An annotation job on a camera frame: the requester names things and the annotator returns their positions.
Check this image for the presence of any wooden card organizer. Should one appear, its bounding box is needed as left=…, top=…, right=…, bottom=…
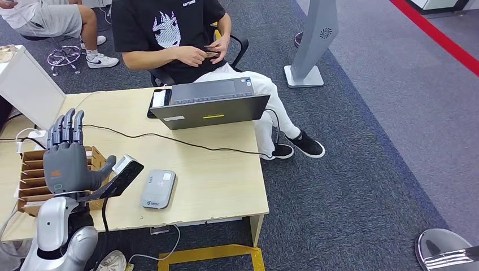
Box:
left=16, top=146, right=110, bottom=217

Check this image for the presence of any chrome stool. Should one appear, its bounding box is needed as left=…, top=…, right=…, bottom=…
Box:
left=21, top=34, right=82, bottom=77

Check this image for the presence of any chrome round base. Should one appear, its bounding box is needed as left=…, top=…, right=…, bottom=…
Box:
left=414, top=229, right=479, bottom=271

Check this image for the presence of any yellow floor tape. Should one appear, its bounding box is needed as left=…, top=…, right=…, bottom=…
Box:
left=157, top=244, right=267, bottom=271

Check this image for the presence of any white sneaker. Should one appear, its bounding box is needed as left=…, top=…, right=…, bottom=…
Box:
left=95, top=250, right=128, bottom=271

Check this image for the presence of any brown printed paper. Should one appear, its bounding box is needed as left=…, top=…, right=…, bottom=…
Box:
left=0, top=43, right=19, bottom=64

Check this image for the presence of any person's right hand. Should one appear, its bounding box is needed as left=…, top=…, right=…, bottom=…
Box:
left=176, top=45, right=208, bottom=68

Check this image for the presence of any white reader cable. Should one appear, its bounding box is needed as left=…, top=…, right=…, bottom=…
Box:
left=127, top=224, right=181, bottom=265

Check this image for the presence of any grey card reader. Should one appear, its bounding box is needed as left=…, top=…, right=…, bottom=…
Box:
left=140, top=169, right=177, bottom=210

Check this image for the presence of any person's left hand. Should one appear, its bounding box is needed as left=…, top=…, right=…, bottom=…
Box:
left=204, top=35, right=230, bottom=65

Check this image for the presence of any person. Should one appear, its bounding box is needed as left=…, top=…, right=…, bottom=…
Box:
left=111, top=0, right=325, bottom=161
left=0, top=0, right=120, bottom=69

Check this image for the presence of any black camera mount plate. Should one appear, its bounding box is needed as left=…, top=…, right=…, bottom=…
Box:
left=77, top=160, right=145, bottom=203

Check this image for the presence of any grey kiosk stand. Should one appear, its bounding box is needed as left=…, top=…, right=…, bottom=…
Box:
left=284, top=0, right=340, bottom=89

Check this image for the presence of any black power cable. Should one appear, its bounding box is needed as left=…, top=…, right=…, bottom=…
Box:
left=0, top=109, right=281, bottom=159

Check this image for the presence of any white cabinet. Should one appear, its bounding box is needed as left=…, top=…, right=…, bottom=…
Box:
left=0, top=45, right=67, bottom=131

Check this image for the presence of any black camera cable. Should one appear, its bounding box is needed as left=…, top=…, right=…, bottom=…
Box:
left=100, top=197, right=111, bottom=263

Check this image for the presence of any black smartphone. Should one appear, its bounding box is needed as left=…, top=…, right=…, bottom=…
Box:
left=146, top=88, right=173, bottom=119

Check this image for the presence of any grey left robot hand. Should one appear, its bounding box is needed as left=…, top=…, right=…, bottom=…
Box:
left=42, top=108, right=117, bottom=196

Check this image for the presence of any white charger with cable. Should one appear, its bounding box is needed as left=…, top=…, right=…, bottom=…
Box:
left=15, top=128, right=49, bottom=154

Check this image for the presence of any white furniture base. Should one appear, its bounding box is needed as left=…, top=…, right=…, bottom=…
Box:
left=408, top=0, right=472, bottom=16

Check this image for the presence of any grey laptop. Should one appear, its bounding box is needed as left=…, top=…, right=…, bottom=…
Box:
left=149, top=77, right=271, bottom=131

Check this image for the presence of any black office chair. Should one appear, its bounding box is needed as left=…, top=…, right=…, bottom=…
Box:
left=149, top=25, right=250, bottom=88

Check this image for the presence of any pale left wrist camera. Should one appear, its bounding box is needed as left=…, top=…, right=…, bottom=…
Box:
left=111, top=154, right=136, bottom=176

